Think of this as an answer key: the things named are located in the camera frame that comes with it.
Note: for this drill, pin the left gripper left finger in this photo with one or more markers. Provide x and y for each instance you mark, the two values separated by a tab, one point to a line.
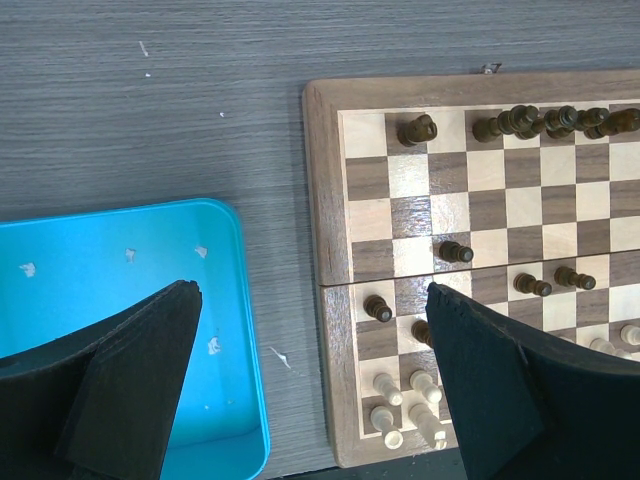
100	402

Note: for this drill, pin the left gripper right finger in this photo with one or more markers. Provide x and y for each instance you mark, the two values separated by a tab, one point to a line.
528	405

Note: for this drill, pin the dark bishop chess piece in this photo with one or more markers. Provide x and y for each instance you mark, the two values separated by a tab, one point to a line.
591	118

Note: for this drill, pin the dark knight chess piece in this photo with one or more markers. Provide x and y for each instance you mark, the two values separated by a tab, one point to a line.
624	121

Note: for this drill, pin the dark pawn centre board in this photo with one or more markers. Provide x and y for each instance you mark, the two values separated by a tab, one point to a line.
454	252

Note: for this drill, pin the wooden chess board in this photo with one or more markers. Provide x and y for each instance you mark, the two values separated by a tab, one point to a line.
381	211

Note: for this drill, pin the dark queen chess piece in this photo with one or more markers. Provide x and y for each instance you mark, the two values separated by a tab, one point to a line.
557	123

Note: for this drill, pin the dark king chess piece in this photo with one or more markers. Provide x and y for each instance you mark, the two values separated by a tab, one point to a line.
518	119

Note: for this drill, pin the white pawn right group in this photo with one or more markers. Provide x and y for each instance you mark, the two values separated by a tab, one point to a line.
603	346

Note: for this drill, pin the dark pawn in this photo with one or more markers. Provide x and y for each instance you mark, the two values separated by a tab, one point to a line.
420	330
569	277
528	284

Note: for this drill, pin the white pawn far right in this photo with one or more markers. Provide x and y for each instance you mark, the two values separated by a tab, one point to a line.
630	334

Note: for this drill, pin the dark pawn lower left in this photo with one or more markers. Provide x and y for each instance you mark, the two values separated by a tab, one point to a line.
420	330

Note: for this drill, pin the blue plastic tray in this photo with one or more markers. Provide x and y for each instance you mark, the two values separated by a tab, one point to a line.
61	274

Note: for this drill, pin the dark pawn middle right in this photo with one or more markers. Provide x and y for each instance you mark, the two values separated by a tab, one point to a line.
569	277

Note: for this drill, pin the white back piece left corner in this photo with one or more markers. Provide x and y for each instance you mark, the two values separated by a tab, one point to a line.
383	421

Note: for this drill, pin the white pawn front left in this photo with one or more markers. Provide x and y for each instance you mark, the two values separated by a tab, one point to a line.
385	386

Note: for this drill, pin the dark pawn left edge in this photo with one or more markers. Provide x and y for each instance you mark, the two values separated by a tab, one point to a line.
376	307

